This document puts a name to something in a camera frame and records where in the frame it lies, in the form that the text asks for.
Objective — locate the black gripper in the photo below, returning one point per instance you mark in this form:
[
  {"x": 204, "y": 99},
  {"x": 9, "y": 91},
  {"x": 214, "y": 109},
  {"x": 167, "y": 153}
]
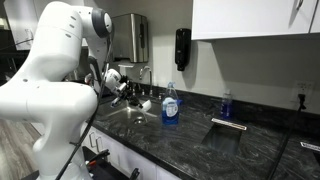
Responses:
[{"x": 126, "y": 87}]

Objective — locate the small white bowl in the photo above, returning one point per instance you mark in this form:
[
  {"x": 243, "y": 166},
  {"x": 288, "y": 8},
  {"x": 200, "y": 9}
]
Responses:
[{"x": 146, "y": 105}]

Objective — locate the chrome gooseneck faucet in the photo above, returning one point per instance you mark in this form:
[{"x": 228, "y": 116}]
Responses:
[{"x": 150, "y": 83}]

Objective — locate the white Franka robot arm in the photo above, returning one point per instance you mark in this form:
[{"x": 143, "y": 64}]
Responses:
[{"x": 53, "y": 93}]

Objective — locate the stainless steel sink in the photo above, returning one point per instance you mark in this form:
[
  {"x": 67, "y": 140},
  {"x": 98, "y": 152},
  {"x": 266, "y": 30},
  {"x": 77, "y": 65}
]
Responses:
[{"x": 146, "y": 116}]

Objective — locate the white paper towel sheet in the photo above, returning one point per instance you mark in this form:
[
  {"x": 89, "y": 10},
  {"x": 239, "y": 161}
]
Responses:
[{"x": 126, "y": 66}]

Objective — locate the large blue dish soap bottle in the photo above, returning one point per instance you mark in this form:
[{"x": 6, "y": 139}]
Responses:
[{"x": 170, "y": 110}]

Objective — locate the base cabinet fronts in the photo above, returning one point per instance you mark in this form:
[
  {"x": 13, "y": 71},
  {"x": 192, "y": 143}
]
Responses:
[{"x": 126, "y": 156}]

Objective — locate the steel paper towel dispenser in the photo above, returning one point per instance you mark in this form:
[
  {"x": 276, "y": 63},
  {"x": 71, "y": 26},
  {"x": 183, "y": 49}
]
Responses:
[{"x": 131, "y": 36}]

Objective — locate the black clamp with orange tip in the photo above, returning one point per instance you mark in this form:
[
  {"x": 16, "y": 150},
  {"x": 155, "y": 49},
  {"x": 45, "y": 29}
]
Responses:
[{"x": 98, "y": 157}]

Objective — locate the small blue soap bottle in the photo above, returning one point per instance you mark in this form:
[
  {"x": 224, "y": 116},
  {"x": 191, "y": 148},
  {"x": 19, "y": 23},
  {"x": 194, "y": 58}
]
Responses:
[{"x": 226, "y": 106}]

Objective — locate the countertop waste chute opening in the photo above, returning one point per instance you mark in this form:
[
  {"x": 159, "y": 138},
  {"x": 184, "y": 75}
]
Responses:
[
  {"x": 221, "y": 136},
  {"x": 313, "y": 150}
]

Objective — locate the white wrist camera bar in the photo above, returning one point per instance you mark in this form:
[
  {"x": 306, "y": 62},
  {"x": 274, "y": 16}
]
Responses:
[{"x": 116, "y": 101}]

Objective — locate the black wall soap dispenser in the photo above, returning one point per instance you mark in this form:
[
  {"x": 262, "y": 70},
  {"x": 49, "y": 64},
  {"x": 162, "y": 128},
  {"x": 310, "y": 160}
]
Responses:
[{"x": 182, "y": 50}]

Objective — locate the white wall outlet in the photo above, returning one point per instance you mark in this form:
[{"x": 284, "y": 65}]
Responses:
[{"x": 301, "y": 89}]

